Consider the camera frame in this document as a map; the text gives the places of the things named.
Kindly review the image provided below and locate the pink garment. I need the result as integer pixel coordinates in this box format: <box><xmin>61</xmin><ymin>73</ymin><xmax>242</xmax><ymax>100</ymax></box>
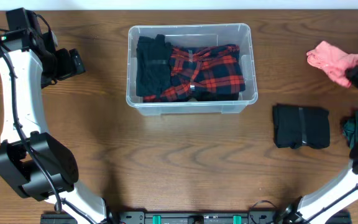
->
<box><xmin>306</xmin><ymin>40</ymin><xmax>358</xmax><ymax>88</ymax></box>

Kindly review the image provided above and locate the dark green garment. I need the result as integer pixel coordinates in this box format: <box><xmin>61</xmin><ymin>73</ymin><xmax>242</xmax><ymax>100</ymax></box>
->
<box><xmin>341</xmin><ymin>110</ymin><xmax>358</xmax><ymax>149</ymax></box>

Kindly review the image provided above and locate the black garment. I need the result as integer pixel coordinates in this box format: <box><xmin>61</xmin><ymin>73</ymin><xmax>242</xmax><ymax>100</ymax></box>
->
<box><xmin>192</xmin><ymin>92</ymin><xmax>239</xmax><ymax>101</ymax></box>
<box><xmin>272</xmin><ymin>104</ymin><xmax>330</xmax><ymax>149</ymax></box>

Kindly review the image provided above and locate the black shirt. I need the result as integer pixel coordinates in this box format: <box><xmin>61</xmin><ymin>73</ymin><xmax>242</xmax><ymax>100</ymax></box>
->
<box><xmin>136</xmin><ymin>34</ymin><xmax>173</xmax><ymax>97</ymax></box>

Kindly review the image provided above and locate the red plaid flannel shirt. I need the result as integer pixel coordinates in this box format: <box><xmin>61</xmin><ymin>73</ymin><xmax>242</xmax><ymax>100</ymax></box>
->
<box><xmin>143</xmin><ymin>44</ymin><xmax>246</xmax><ymax>103</ymax></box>

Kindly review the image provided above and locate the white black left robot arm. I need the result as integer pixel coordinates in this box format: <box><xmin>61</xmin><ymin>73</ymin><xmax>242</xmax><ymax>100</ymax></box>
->
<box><xmin>0</xmin><ymin>8</ymin><xmax>113</xmax><ymax>223</ymax></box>

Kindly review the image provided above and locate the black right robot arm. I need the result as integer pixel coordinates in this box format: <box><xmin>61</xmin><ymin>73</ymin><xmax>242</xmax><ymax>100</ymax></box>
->
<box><xmin>273</xmin><ymin>105</ymin><xmax>358</xmax><ymax>223</ymax></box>

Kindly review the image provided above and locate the clear plastic storage container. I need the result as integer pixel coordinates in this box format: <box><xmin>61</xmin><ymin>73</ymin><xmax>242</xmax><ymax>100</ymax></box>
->
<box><xmin>126</xmin><ymin>23</ymin><xmax>259</xmax><ymax>116</ymax></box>

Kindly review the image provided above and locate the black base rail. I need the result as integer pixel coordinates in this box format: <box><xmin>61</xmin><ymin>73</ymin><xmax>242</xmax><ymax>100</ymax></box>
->
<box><xmin>40</xmin><ymin>210</ymin><xmax>352</xmax><ymax>224</ymax></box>

